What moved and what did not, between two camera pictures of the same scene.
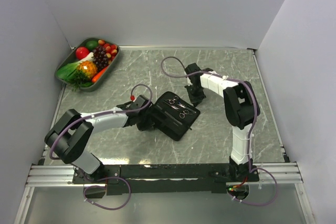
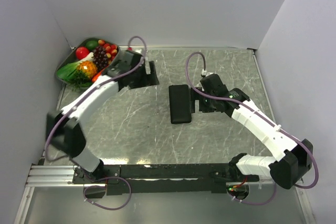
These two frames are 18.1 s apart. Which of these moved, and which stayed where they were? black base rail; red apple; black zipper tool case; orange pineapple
Moved: black zipper tool case
Stayed: black base rail; red apple; orange pineapple
